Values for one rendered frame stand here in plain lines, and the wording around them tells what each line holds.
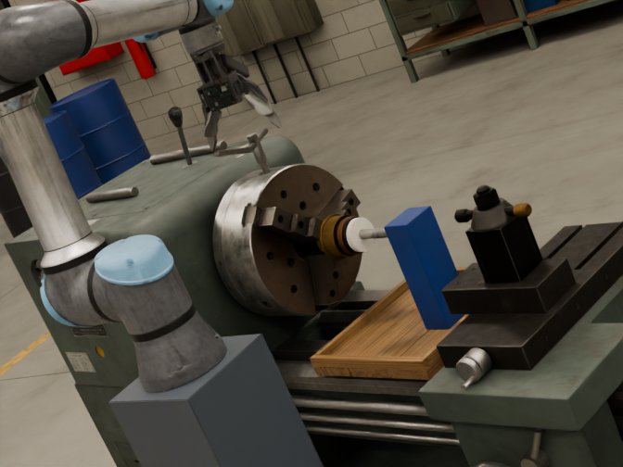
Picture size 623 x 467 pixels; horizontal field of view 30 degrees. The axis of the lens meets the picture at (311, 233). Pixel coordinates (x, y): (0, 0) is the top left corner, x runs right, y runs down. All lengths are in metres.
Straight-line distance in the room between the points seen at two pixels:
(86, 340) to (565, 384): 1.31
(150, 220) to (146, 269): 0.54
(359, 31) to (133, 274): 8.28
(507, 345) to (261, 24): 8.47
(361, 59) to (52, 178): 8.27
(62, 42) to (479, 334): 0.82
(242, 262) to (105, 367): 0.57
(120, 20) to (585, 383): 0.93
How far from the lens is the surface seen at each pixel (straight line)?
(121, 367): 2.70
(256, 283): 2.33
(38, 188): 1.95
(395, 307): 2.42
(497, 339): 1.90
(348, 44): 10.14
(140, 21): 1.98
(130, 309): 1.88
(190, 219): 2.41
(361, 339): 2.34
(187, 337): 1.89
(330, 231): 2.30
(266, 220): 2.30
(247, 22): 10.28
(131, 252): 1.88
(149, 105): 11.66
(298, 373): 2.39
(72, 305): 1.98
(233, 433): 1.90
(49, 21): 1.86
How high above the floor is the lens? 1.75
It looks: 16 degrees down
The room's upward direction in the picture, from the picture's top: 24 degrees counter-clockwise
